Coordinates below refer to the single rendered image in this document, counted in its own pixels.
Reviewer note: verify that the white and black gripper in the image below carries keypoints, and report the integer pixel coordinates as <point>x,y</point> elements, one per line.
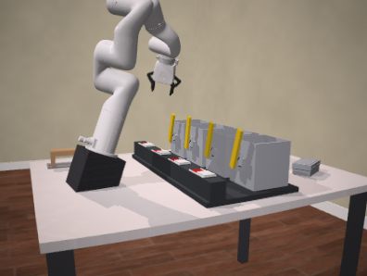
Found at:
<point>164,74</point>

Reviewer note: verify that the grey flat case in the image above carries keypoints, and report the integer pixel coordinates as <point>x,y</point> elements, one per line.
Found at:
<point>306,166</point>

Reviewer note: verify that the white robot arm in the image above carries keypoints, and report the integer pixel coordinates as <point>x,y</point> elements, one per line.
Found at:
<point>121,54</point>

